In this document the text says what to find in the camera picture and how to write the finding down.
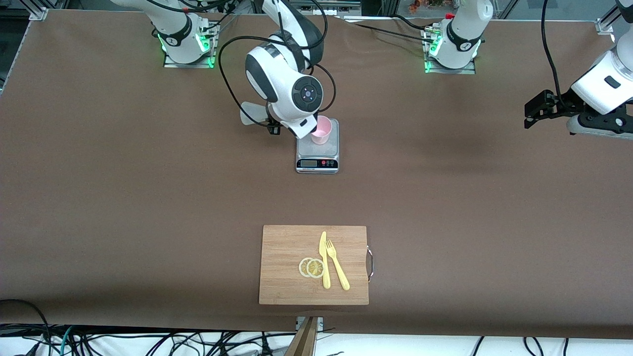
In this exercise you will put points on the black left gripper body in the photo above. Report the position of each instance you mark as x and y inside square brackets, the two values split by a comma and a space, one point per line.
[565, 104]

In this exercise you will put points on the translucent sauce bottle orange cap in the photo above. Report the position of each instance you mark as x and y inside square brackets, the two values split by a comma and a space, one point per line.
[252, 114]

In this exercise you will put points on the pink plastic cup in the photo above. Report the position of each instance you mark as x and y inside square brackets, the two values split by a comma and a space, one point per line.
[324, 131]

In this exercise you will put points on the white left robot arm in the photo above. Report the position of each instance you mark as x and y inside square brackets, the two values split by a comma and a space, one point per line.
[606, 84]

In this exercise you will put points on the silver digital kitchen scale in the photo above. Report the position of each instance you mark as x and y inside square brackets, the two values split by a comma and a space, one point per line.
[316, 163]

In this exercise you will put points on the wooden cutting board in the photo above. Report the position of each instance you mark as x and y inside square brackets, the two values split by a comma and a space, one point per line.
[287, 257]

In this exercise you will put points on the lemon slice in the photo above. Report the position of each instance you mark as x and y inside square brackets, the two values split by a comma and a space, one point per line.
[315, 268]

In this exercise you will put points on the orange background objects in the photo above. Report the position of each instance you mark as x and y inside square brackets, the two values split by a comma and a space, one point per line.
[425, 5]

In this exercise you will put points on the yellow plastic knife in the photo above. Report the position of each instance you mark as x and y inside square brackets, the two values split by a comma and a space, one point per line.
[325, 272]

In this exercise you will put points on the yellow plastic fork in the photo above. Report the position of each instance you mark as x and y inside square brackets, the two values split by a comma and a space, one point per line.
[339, 269]

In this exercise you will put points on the brown table cover sheet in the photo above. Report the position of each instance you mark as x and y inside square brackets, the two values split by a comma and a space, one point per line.
[445, 247]

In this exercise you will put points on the wooden beam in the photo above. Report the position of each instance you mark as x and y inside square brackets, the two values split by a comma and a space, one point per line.
[302, 343]

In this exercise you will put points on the black left camera mount bracket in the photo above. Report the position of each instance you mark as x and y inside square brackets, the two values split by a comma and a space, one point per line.
[606, 121]

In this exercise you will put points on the aluminium corner bracket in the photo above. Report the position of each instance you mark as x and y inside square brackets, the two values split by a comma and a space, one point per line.
[606, 25]
[39, 14]

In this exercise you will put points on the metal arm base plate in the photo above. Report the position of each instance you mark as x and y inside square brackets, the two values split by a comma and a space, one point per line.
[190, 65]
[450, 70]

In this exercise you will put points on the aluminium profile frame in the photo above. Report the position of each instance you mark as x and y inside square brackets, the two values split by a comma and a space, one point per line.
[346, 6]

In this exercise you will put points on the small metal table bracket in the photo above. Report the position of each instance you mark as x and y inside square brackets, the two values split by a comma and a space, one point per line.
[320, 322]

